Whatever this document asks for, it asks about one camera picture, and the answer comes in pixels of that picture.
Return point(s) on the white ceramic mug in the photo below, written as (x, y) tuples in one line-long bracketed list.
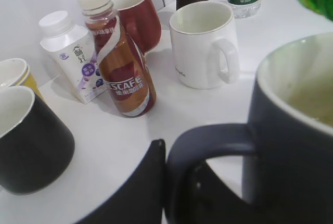
[(204, 44)]

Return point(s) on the dark red ceramic mug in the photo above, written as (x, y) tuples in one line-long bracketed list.
[(141, 22)]

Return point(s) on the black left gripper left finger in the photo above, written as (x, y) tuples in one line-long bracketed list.
[(126, 187)]

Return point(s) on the yellow paper cup stack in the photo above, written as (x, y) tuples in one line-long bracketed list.
[(16, 71)]

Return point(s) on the dark grey ceramic mug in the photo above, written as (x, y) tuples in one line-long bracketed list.
[(279, 163)]

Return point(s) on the black ceramic mug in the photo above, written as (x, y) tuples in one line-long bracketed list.
[(36, 146)]

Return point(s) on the brown Nescafe coffee bottle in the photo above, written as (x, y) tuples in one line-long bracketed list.
[(121, 64)]

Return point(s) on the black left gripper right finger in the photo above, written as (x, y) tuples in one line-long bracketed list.
[(204, 198)]

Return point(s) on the white yogurt drink carton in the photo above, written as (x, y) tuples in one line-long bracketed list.
[(72, 48)]

